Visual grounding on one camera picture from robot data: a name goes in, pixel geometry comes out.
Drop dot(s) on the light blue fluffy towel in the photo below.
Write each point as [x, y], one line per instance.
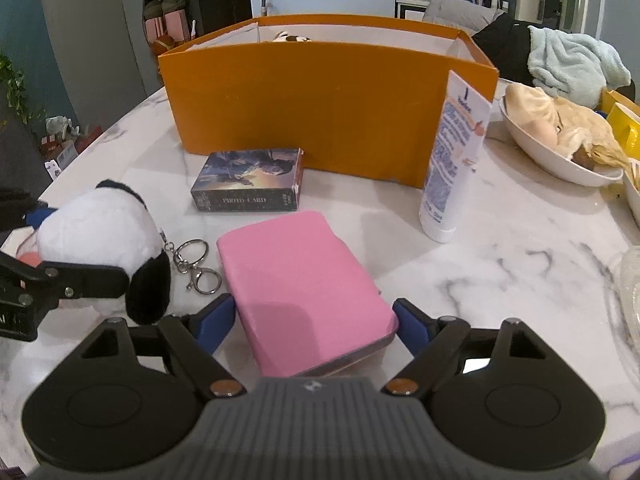
[575, 67]

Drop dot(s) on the red panda sailor plush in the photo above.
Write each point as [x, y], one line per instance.
[285, 36]

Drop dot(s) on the white plush with striped foot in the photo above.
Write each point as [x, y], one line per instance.
[107, 226]

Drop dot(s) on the white bowl with fries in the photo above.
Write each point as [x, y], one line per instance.
[631, 184]

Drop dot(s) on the orange storage box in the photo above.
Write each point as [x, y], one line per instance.
[362, 97]

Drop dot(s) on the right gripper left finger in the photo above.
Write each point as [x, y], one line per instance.
[191, 342]

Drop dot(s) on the yellow bowl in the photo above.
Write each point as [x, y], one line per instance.
[611, 97]

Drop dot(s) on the green houseplant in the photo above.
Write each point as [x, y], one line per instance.
[16, 95]

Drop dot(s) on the black jacket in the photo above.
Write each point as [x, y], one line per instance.
[506, 42]

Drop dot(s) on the white cabinet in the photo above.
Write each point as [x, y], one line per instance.
[412, 10]

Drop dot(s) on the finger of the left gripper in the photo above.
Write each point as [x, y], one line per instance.
[40, 214]

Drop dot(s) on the grey puffer jacket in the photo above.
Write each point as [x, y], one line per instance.
[460, 14]

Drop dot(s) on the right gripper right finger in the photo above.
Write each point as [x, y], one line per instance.
[435, 345]

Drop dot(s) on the photo card box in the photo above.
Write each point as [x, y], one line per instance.
[250, 181]

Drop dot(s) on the Vaseline lotion tube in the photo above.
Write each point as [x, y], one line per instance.
[459, 138]

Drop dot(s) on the white bowl with buns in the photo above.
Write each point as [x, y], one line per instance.
[567, 140]

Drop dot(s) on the pink wallet case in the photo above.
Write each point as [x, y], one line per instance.
[307, 305]

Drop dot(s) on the yellow mug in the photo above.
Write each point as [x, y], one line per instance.
[625, 125]

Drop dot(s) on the metal keyring clasp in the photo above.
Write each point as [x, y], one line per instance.
[189, 259]

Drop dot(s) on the clear glass plate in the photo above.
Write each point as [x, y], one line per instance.
[625, 294]

